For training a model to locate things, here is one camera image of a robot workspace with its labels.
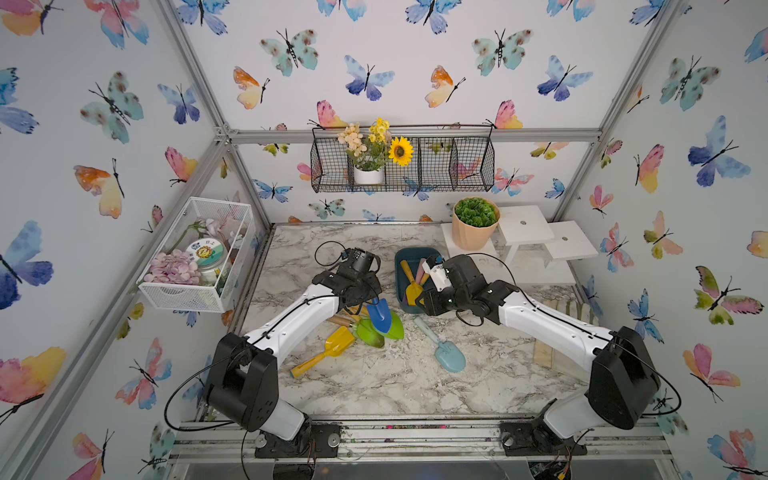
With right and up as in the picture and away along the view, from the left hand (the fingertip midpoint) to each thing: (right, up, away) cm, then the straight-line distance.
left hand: (379, 285), depth 87 cm
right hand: (+12, -3, -4) cm, 13 cm away
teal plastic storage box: (+11, +8, +19) cm, 23 cm away
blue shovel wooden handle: (+1, -8, -2) cm, 9 cm away
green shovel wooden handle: (-3, -16, +4) cm, 17 cm away
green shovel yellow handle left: (-6, -12, +5) cm, 14 cm away
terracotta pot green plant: (+27, +18, -2) cm, 33 cm away
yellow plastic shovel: (+11, -3, +12) cm, 17 cm away
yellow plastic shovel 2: (-13, -18, +2) cm, 23 cm away
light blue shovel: (+20, -20, 0) cm, 28 cm away
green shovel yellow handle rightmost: (+5, -14, +5) cm, 15 cm away
